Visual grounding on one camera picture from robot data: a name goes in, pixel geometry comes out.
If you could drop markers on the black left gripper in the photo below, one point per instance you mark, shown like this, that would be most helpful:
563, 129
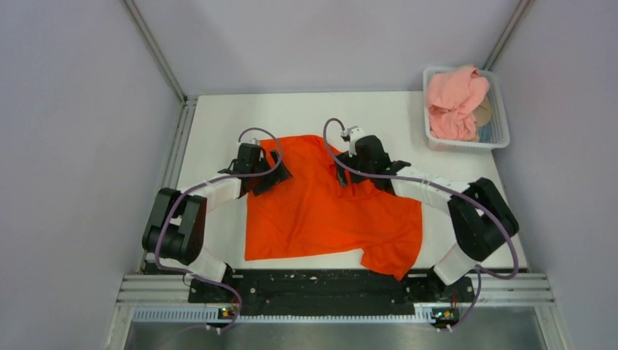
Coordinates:
279, 175

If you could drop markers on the aluminium frame rail left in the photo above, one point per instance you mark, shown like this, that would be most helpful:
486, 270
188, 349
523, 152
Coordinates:
178, 146

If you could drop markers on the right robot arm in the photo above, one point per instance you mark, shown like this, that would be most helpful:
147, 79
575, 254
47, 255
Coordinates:
482, 221

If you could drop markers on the white plastic basket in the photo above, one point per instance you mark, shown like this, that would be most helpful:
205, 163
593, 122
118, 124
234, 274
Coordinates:
500, 138

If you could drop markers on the blue garment in basket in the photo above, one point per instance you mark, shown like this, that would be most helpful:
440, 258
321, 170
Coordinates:
485, 134

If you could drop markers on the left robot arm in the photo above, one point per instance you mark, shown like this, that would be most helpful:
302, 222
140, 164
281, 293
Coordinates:
176, 228

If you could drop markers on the beige garment in basket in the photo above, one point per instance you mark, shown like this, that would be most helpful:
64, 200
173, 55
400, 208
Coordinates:
483, 113

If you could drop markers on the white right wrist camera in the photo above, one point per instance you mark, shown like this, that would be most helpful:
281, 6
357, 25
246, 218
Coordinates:
352, 134

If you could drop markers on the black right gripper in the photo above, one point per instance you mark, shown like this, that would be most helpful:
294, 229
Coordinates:
347, 160

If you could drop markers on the orange t-shirt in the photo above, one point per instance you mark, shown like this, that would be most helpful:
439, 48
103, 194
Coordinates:
311, 214

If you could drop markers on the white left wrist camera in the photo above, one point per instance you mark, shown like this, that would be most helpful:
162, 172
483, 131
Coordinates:
248, 141

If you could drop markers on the aluminium frame rail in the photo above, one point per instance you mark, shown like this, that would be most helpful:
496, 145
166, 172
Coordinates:
178, 146
152, 311

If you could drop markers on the pink t-shirt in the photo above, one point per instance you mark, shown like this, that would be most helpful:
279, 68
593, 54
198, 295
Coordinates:
451, 99

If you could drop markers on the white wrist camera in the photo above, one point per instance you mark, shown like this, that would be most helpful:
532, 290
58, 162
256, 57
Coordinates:
352, 134
248, 141

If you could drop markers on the aluminium frame rail front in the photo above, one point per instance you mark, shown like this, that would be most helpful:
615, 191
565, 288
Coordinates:
152, 311

